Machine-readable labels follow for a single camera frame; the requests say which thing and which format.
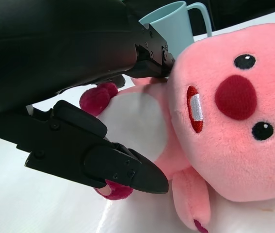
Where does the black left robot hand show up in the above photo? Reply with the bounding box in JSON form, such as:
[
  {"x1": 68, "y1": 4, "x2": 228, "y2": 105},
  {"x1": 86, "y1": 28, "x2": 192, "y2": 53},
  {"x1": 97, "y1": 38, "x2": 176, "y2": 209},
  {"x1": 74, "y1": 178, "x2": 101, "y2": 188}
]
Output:
[{"x1": 0, "y1": 0, "x2": 176, "y2": 195}]

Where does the pink plush doll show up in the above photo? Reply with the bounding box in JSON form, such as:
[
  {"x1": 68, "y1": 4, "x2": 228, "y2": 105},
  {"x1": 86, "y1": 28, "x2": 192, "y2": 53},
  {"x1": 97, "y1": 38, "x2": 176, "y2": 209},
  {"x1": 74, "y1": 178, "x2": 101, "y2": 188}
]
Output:
[{"x1": 79, "y1": 22, "x2": 275, "y2": 233}]

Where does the teal plastic mug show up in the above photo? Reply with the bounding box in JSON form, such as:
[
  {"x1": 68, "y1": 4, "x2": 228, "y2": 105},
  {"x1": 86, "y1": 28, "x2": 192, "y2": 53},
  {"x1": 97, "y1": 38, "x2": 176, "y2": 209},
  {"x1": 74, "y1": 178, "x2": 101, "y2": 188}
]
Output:
[{"x1": 138, "y1": 0, "x2": 213, "y2": 58}]

